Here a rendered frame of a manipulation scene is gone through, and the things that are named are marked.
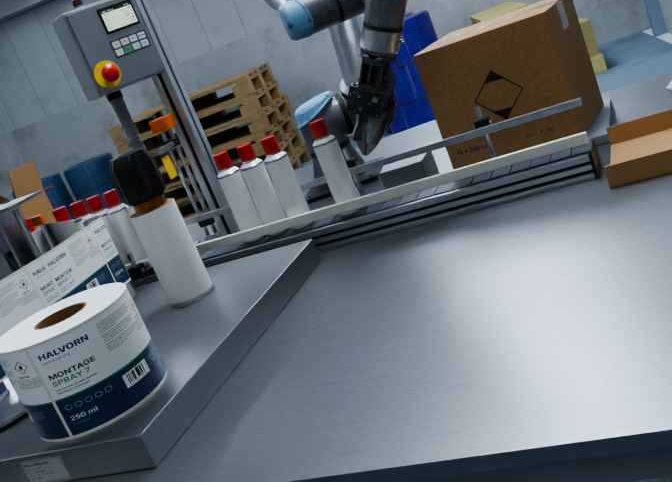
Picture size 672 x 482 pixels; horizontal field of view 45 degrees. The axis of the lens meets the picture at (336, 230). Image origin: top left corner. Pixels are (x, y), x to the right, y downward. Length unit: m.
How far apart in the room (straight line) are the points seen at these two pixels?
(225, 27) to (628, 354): 7.80
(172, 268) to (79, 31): 0.61
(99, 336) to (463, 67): 0.99
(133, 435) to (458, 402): 0.43
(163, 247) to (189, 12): 7.19
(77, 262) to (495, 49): 0.94
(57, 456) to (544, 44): 1.17
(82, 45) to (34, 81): 7.52
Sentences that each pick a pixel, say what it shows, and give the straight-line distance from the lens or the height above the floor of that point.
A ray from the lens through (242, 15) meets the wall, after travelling 8.50.
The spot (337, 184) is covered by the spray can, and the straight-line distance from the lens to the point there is 1.67.
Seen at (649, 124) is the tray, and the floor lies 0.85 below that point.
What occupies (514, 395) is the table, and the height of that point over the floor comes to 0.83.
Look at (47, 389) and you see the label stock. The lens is 1.19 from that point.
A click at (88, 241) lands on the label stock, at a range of 1.70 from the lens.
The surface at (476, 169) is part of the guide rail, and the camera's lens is 1.57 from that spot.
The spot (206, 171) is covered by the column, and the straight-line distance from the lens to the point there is 1.95.
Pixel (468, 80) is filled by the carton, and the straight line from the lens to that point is 1.79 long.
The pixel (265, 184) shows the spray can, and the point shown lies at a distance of 1.74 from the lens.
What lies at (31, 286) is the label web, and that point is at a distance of 1.56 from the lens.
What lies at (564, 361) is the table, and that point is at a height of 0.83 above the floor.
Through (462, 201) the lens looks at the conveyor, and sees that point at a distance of 1.59.
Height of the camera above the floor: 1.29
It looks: 14 degrees down
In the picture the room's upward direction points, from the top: 22 degrees counter-clockwise
